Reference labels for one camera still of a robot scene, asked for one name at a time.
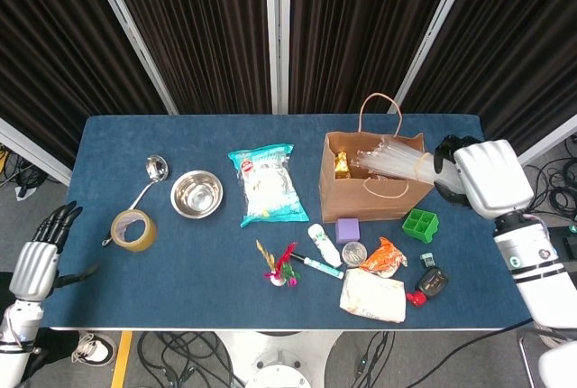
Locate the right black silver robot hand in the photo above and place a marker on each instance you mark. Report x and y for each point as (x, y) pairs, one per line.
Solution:
(493, 178)

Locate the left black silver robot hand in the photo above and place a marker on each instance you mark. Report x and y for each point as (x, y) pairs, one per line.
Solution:
(35, 270)

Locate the green plastic grid tray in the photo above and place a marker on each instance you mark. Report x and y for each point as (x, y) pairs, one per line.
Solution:
(421, 225)

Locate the clear plastic straw bundle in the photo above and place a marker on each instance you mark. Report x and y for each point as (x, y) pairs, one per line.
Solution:
(396, 160)

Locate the yellow biscuit packet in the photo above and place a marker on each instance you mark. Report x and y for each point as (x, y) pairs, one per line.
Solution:
(342, 164)

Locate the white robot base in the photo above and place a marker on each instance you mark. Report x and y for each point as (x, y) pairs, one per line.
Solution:
(279, 361)

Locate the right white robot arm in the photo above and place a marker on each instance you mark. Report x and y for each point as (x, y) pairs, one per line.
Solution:
(532, 266)

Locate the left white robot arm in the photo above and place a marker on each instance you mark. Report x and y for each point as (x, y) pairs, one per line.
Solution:
(14, 352)

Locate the white sneaker with laces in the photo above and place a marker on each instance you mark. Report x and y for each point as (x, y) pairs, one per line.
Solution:
(92, 348)

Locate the small dark green clip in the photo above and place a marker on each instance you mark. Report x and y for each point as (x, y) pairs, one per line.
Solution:
(427, 260)

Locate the brown packing tape roll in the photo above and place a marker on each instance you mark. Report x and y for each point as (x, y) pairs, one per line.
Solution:
(146, 237)

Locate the black key fob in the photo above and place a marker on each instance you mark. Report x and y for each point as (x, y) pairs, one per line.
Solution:
(432, 282)

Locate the yellow floor tape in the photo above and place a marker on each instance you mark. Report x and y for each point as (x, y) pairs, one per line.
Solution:
(121, 358)

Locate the black pleated curtain panel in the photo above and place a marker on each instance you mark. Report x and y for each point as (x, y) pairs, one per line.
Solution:
(54, 54)
(518, 54)
(198, 31)
(360, 31)

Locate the orange snack packet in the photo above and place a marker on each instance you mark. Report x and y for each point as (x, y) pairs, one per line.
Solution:
(383, 259)

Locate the small red clip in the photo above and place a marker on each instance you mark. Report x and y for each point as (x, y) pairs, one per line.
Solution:
(417, 298)

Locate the purple cube box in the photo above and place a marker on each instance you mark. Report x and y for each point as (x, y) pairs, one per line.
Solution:
(347, 229)

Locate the stainless steel ladle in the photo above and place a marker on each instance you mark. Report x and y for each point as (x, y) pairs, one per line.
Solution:
(157, 167)

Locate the white paper pouch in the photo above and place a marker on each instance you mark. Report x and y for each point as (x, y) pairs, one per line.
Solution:
(374, 295)

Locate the stainless steel bowl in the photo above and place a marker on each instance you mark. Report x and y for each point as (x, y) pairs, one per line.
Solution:
(197, 194)

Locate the small white plastic bottle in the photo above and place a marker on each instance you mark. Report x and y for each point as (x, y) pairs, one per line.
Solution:
(321, 241)

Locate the teal pen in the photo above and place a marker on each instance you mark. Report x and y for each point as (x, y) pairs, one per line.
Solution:
(317, 265)

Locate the teal white snack bag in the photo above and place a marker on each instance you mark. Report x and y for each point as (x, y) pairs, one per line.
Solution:
(268, 185)

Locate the colourful feather shuttlecock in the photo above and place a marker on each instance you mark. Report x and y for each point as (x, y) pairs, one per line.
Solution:
(281, 268)

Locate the white partition base rail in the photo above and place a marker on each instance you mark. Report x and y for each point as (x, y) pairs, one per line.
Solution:
(547, 144)
(31, 151)

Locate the white partition frame post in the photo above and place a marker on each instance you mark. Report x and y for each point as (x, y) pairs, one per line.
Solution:
(131, 31)
(277, 31)
(433, 31)

